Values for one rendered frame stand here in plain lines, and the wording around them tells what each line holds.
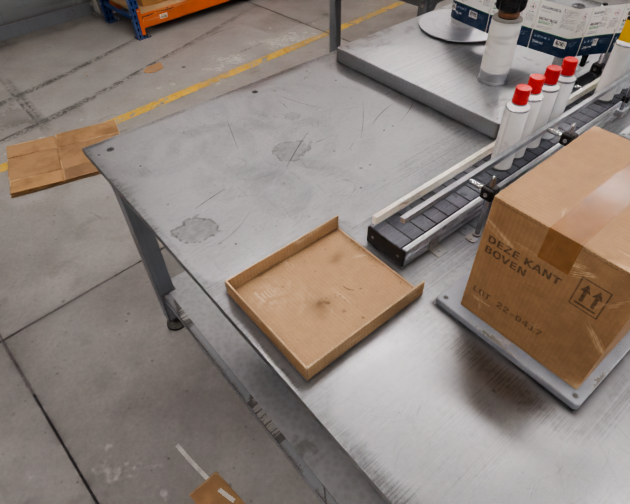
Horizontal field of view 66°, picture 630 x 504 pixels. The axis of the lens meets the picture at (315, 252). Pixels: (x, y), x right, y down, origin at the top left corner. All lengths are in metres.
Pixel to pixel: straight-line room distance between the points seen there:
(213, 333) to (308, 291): 0.77
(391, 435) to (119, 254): 1.81
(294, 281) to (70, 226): 1.81
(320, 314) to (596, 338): 0.47
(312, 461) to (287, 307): 0.62
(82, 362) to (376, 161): 1.36
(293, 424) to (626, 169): 1.07
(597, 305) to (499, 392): 0.23
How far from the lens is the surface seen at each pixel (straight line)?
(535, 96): 1.24
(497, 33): 1.59
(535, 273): 0.82
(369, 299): 0.98
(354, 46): 1.83
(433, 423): 0.86
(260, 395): 1.56
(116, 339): 2.09
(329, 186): 1.24
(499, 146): 1.24
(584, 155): 0.93
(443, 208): 1.12
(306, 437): 1.49
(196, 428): 1.80
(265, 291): 0.99
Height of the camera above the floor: 1.60
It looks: 46 degrees down
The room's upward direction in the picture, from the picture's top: 2 degrees counter-clockwise
